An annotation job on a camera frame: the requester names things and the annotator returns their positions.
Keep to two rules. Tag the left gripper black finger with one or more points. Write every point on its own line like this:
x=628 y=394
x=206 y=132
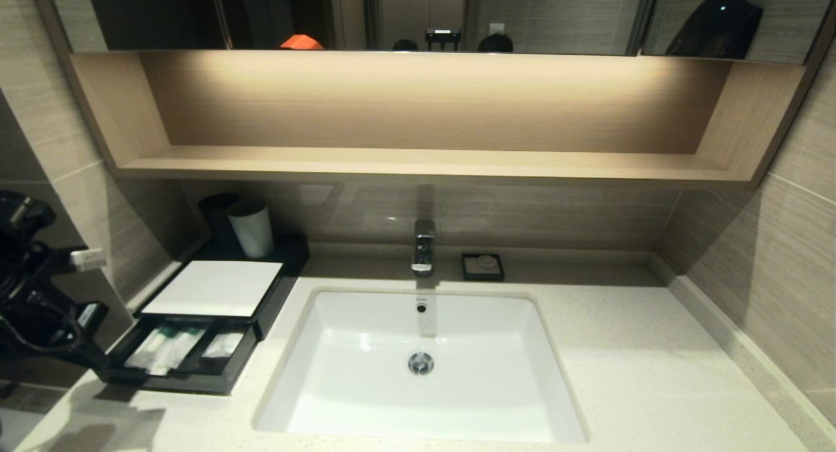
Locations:
x=95 y=364

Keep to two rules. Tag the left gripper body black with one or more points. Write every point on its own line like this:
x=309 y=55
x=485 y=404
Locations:
x=52 y=324

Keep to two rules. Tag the small clear toiletry packet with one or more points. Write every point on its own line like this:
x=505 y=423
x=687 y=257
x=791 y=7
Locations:
x=179 y=347
x=147 y=354

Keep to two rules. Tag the black amenity box drawer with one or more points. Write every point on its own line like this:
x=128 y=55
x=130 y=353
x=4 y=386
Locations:
x=196 y=383

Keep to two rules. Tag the grey plastic cup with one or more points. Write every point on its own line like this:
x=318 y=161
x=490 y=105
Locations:
x=251 y=233

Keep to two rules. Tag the black amenity box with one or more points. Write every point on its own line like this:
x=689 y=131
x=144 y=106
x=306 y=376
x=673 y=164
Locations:
x=215 y=289

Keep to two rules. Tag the small white wrapped packet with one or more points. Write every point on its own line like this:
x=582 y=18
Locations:
x=224 y=346

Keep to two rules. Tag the black cylindrical cup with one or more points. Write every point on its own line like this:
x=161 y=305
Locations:
x=212 y=217

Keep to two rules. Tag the chrome sink drain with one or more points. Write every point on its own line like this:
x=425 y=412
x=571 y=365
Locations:
x=421 y=363

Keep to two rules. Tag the mirror cabinet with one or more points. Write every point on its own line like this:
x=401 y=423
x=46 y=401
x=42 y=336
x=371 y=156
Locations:
x=163 y=14

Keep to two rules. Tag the white sink basin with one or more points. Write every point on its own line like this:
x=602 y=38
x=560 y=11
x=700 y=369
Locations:
x=424 y=403

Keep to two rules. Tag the chrome faucet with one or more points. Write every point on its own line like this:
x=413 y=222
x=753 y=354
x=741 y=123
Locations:
x=424 y=246

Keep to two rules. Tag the black soap dish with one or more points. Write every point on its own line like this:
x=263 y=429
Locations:
x=467 y=270

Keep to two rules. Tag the round beige soap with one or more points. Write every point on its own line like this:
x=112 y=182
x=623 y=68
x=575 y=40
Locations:
x=486 y=262

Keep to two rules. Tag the glossy black dome object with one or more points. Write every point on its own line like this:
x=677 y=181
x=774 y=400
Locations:
x=715 y=29

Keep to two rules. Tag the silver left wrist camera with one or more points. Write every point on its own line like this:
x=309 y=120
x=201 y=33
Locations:
x=88 y=259

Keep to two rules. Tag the light wooden wall shelf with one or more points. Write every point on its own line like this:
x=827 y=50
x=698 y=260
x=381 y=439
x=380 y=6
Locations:
x=424 y=164

